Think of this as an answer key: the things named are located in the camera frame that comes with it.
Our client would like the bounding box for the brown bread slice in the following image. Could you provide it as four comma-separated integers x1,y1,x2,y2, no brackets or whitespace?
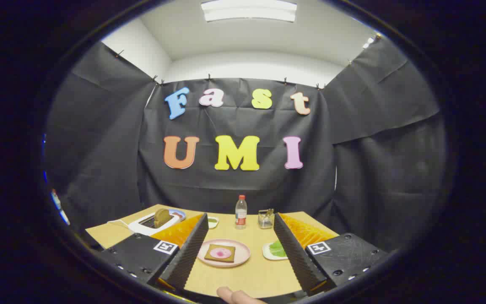
154,209,173,228

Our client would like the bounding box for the small white square plate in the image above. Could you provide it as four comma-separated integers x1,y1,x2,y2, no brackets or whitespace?
262,242,289,261

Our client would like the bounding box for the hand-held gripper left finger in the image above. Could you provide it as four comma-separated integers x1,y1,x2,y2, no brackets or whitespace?
99,213,210,292

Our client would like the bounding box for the white toaster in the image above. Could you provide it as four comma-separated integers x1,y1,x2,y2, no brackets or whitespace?
128,211,181,236

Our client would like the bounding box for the green lettuce leaf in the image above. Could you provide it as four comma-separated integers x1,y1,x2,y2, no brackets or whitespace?
269,241,288,258

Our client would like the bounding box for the pink plate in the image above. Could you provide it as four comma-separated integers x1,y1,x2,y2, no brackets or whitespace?
197,239,251,268

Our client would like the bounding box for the wire cutlery holder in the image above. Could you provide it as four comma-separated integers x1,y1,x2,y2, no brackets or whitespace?
258,209,275,229

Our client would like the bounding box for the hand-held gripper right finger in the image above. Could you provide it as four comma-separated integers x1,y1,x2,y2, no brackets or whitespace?
273,213,389,296

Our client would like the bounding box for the clear water bottle red cap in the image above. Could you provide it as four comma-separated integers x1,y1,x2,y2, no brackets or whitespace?
235,195,248,230

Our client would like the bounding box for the toast slice with crust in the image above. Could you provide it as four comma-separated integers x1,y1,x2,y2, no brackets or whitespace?
204,244,236,263

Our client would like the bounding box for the ceiling light panel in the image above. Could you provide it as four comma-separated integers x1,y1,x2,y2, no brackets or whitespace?
201,0,297,22

